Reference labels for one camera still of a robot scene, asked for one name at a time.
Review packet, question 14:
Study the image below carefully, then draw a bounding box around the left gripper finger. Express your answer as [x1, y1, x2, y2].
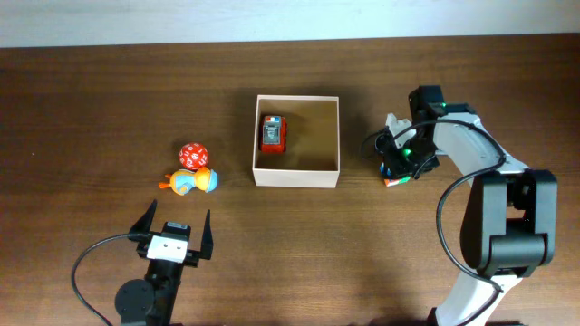
[129, 199, 158, 242]
[199, 210, 214, 260]

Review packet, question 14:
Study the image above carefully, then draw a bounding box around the multicolour puzzle cube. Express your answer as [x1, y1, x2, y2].
[380, 164, 411, 187]

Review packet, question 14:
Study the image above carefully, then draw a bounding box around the orange blue toy duck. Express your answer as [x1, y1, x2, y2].
[158, 167, 218, 196]

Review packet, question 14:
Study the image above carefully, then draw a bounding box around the red numbered polyhedral die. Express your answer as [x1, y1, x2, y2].
[179, 142, 209, 170]

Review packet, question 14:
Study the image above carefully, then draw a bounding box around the white cardboard box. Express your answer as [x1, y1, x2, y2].
[252, 95, 341, 188]

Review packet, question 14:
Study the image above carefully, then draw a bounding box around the red toy fire truck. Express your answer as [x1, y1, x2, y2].
[260, 115, 287, 153]

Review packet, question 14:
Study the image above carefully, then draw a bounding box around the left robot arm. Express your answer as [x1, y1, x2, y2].
[114, 202, 214, 326]

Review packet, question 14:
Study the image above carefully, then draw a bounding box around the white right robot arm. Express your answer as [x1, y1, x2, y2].
[374, 85, 557, 325]

